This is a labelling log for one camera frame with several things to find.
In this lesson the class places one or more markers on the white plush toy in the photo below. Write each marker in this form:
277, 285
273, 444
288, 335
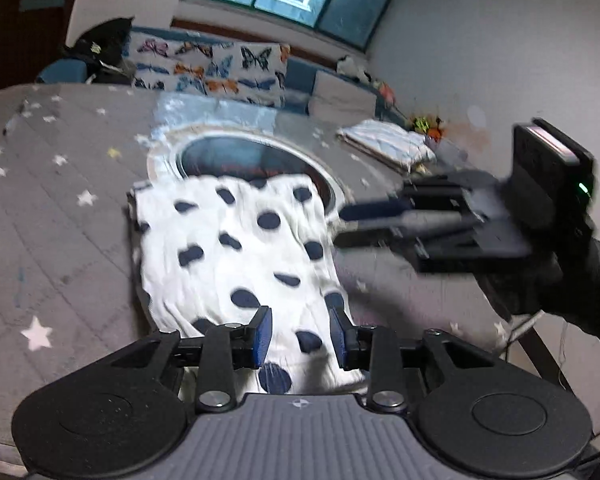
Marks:
352, 66

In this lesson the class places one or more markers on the butterfly print cushion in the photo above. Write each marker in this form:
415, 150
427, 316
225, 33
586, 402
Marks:
205, 67

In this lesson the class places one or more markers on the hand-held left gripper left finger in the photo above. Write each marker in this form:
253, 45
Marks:
262, 335

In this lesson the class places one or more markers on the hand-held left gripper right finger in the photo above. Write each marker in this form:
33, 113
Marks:
337, 332

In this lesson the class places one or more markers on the blue sofa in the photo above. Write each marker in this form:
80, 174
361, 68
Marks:
300, 77

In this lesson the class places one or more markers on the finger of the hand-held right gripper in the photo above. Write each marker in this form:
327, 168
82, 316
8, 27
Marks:
380, 208
380, 234

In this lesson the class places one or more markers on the folded striped cloth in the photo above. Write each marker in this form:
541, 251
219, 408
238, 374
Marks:
380, 140

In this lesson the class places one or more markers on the grey seat cushion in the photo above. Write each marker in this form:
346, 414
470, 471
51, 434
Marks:
340, 95

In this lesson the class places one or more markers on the person's right forearm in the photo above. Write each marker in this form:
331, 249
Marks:
590, 290

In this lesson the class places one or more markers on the black bag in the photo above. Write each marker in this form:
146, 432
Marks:
100, 47

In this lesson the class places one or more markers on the grey star print tablecloth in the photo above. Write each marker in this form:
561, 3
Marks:
55, 240

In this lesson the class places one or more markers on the metal table leg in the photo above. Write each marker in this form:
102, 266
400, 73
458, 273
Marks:
535, 347

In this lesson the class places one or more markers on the round dark hot plate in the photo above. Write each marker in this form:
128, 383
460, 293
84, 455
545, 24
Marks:
240, 160

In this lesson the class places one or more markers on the white polka dot garment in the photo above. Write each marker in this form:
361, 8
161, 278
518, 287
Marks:
240, 260

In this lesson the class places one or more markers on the orange yellow toys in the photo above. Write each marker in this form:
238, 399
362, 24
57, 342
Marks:
426, 127

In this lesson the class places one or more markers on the yellow item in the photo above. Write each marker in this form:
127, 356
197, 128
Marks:
422, 166

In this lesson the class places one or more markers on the dark wooden door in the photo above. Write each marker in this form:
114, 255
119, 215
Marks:
10, 35

